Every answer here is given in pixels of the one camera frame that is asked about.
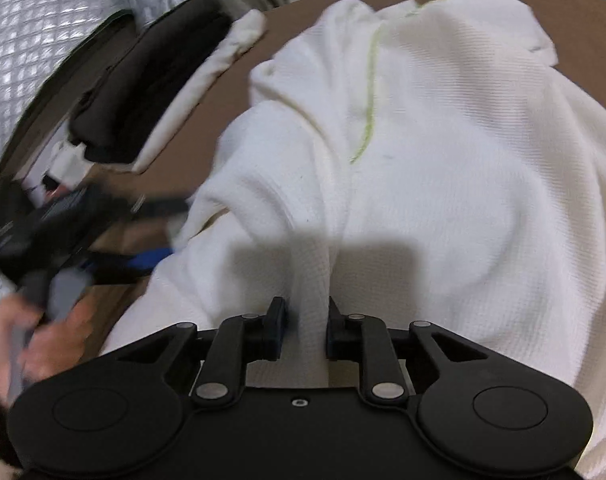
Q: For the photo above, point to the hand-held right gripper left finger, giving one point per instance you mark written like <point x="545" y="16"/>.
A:
<point x="278" y="327"/>

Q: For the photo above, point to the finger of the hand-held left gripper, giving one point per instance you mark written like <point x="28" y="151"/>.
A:
<point x="158" y="206"/>
<point x="133" y="266"/>

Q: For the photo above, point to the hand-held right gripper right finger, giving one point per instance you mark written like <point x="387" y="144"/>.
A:
<point x="334" y="335"/>

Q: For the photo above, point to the cream waffle shirt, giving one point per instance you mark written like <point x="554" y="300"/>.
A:
<point x="433" y="185"/>

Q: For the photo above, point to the person's left hand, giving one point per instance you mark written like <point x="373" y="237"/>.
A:
<point x="58" y="342"/>

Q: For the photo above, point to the dark brown folded sweater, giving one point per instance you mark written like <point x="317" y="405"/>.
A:
<point x="103" y="127"/>

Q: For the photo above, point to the black folded garment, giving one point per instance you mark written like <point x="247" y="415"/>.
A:
<point x="150" y="102"/>

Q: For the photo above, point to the white folded garment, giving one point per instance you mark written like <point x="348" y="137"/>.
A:
<point x="203" y="80"/>

